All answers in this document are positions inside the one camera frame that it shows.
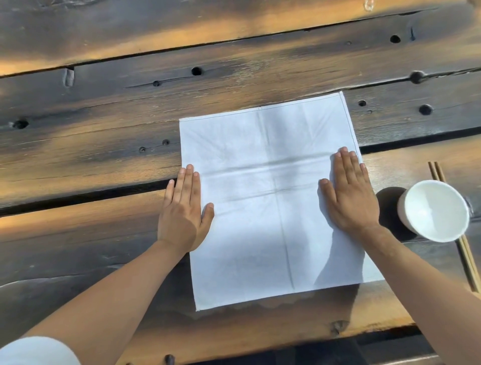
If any person's left hand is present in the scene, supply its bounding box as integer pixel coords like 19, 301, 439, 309
157, 164, 215, 253

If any person's right hand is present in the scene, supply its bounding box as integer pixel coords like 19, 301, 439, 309
319, 147, 381, 234

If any white cloth napkin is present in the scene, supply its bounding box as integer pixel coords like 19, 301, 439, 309
179, 91, 385, 312

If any person's right forearm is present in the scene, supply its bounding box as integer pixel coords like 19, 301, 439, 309
355, 223, 481, 365

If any person's left forearm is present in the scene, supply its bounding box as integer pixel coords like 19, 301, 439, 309
22, 239, 189, 365

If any white ceramic bowl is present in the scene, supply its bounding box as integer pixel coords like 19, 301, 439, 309
397, 180, 470, 243

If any wooden chopstick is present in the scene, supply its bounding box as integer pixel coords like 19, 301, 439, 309
428, 162, 478, 293
434, 161, 481, 294

